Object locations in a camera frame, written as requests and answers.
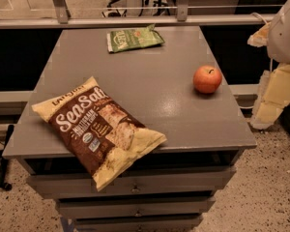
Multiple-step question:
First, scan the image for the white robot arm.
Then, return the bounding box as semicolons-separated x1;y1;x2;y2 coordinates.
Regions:
247;0;290;130

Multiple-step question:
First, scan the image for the brown sea salt chip bag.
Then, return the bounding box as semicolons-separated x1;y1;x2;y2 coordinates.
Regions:
32;77;166;190

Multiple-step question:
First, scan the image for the green chip bag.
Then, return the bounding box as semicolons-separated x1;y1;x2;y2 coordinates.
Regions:
106;24;164;53

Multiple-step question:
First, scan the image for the red apple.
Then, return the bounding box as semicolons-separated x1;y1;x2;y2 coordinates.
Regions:
193;66;222;94

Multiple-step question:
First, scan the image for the grey drawer cabinet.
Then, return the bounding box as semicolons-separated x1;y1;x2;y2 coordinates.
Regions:
2;25;258;232

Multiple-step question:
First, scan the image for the middle drawer with knob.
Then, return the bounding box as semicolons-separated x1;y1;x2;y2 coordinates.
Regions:
57;195;215;218

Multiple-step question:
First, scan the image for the drawer with knob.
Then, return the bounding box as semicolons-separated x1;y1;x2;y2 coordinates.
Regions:
57;195;215;218
27;166;236;199

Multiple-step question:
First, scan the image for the top drawer with knob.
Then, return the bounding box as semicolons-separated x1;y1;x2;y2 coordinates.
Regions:
27;166;236;199

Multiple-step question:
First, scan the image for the bottom drawer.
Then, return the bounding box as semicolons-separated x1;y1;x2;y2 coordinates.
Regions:
75;214;202;232

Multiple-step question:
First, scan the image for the grey metal railing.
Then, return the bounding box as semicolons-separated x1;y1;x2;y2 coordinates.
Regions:
0;0;286;29

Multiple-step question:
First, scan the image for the black stand on floor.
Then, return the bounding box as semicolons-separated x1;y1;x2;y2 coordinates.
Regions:
0;125;14;191

